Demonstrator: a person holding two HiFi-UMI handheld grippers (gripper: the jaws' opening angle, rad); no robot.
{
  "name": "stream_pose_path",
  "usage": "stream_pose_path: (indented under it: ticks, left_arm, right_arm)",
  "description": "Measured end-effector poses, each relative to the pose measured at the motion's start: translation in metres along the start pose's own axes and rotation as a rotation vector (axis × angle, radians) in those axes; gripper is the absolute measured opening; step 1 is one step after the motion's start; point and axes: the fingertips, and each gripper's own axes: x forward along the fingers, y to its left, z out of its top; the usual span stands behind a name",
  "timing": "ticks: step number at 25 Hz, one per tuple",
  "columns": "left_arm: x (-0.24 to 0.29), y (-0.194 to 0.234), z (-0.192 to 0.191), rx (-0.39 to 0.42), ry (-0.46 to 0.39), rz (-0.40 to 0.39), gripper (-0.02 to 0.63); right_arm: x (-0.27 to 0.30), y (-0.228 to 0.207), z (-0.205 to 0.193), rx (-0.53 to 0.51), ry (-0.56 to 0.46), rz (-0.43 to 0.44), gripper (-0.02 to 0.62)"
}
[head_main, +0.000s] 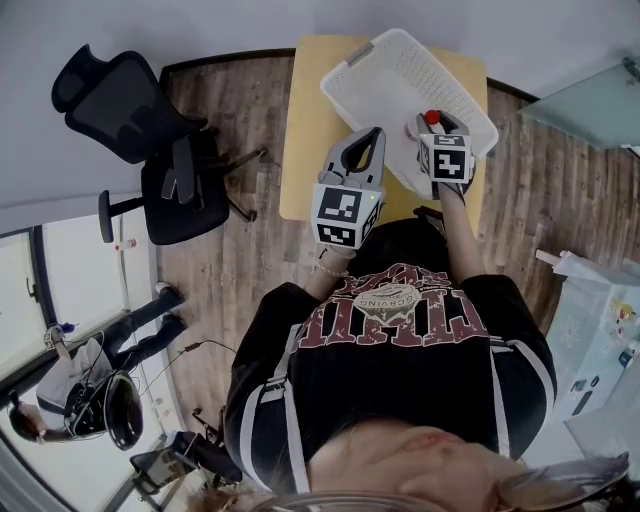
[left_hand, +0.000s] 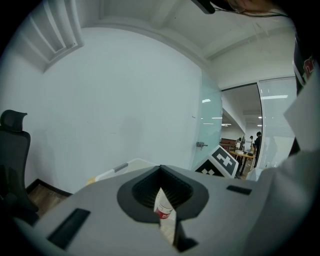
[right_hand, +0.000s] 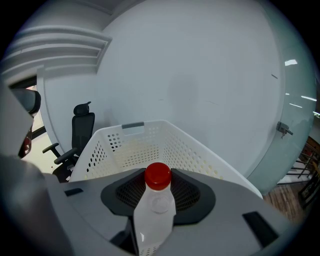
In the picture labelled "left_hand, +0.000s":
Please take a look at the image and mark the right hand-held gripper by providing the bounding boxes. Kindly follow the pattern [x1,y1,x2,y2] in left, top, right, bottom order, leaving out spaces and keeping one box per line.
[194,145,240,179]

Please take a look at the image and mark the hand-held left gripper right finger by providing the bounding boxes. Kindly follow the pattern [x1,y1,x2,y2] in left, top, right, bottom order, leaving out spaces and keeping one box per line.
[160,164,258,256]

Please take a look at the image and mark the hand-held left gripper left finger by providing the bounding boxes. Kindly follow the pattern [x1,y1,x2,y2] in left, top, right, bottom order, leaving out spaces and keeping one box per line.
[32,164,179,256]

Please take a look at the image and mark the white plastic basket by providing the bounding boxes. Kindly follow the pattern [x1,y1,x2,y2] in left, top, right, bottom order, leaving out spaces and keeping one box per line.
[94,157,176,245]

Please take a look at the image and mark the small red-capped bottle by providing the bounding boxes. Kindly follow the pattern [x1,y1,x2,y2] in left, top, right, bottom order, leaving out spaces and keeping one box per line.
[153,187,176,221]

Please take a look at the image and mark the frosted glass door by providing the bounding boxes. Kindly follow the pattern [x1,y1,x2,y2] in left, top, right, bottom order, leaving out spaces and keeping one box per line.
[201,69,223,171]

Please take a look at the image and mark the black mesh office chair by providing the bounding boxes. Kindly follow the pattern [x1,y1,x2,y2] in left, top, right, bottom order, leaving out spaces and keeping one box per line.
[0,109,40,226]

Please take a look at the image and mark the black printed t-shirt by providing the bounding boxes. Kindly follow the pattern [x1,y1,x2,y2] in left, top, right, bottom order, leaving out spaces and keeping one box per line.
[292,32,316,88]

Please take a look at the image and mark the person's face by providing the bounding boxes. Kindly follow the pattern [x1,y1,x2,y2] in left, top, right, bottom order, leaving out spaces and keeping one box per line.
[228,0,276,13]

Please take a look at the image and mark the round wooden pedestal table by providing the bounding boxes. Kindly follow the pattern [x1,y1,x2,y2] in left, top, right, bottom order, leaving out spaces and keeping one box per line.
[228,149,256,176]

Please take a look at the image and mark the black head-worn camera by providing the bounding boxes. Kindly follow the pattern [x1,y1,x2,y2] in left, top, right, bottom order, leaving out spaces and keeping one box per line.
[197,0,216,15]

